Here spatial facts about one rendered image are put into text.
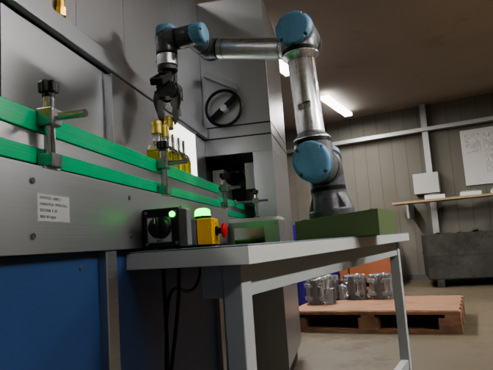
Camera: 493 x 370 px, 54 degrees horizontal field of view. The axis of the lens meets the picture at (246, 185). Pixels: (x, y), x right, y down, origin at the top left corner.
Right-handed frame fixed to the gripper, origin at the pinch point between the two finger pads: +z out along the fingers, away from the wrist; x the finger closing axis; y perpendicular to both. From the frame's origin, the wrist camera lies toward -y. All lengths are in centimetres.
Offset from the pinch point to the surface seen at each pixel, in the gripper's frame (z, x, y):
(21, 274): 46, -12, -97
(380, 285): 89, -88, 302
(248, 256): 46, -39, -74
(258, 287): 53, -38, -62
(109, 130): 5.6, 13.5, -17.4
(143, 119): -3.7, 11.8, 6.6
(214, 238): 42, -22, -32
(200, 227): 39, -19, -33
